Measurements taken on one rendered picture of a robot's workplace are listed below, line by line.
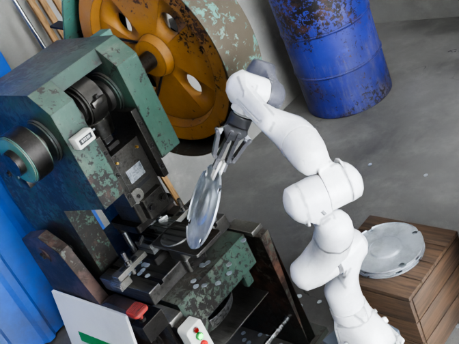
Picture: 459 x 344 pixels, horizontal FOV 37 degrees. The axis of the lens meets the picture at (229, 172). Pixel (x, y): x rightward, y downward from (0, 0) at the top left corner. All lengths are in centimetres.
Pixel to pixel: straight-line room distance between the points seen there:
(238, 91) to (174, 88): 68
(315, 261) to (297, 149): 37
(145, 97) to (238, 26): 40
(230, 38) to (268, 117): 48
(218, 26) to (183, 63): 31
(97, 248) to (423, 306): 123
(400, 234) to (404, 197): 86
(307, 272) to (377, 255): 70
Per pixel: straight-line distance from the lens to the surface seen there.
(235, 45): 229
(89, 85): 233
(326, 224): 183
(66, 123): 221
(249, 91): 195
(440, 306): 275
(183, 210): 270
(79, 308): 291
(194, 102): 259
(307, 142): 180
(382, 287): 261
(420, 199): 356
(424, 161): 384
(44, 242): 275
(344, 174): 181
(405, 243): 272
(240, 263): 263
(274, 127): 187
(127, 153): 240
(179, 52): 249
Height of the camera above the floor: 208
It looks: 28 degrees down
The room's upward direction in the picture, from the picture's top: 25 degrees counter-clockwise
